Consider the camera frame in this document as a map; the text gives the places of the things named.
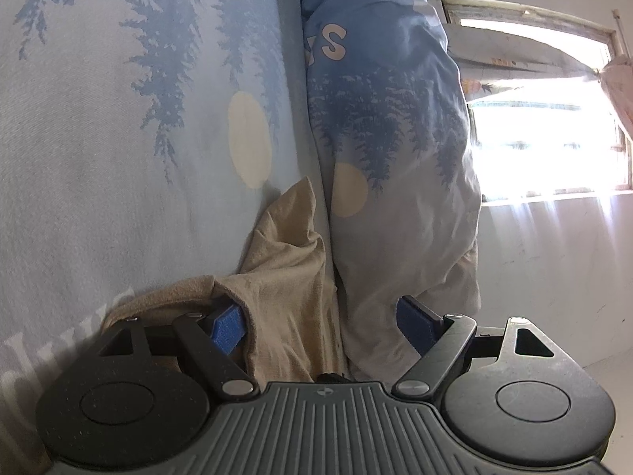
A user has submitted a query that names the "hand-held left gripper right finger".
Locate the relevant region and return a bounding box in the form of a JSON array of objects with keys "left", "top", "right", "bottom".
[{"left": 390, "top": 296, "right": 557, "bottom": 401}]

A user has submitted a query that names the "window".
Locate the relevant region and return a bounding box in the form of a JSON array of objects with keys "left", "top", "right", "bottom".
[{"left": 438, "top": 0, "right": 633, "bottom": 209}]

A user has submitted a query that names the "blue grey pillow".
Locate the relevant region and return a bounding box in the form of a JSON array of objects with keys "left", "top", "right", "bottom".
[{"left": 294, "top": 0, "right": 483, "bottom": 384}]

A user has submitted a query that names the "tan long-sleeved sweater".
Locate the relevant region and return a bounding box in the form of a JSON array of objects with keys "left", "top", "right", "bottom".
[{"left": 101, "top": 175, "right": 347, "bottom": 384}]

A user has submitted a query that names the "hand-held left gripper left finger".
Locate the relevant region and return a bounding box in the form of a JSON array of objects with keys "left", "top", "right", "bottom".
[{"left": 96, "top": 304, "right": 260, "bottom": 401}]

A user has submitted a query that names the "tree-printed bed sheet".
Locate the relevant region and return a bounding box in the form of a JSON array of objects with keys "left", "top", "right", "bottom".
[{"left": 0, "top": 0, "right": 337, "bottom": 471}]

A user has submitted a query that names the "pink curtain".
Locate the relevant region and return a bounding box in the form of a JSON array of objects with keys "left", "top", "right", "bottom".
[{"left": 596, "top": 54, "right": 633, "bottom": 142}]

